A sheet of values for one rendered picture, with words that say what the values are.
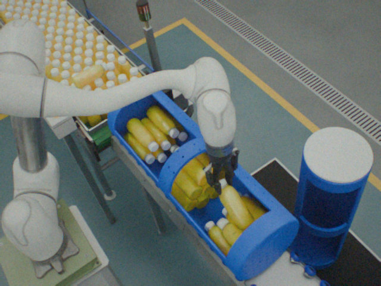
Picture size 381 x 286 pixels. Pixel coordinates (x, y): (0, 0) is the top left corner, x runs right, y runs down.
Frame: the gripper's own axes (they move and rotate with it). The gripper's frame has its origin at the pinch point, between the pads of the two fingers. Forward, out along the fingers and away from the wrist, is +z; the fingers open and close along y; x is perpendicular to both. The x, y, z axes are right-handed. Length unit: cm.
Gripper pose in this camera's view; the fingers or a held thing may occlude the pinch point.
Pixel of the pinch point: (223, 183)
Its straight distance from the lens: 151.6
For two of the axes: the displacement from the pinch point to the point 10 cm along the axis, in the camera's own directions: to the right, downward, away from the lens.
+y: 8.0, -5.2, 3.0
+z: 1.1, 6.1, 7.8
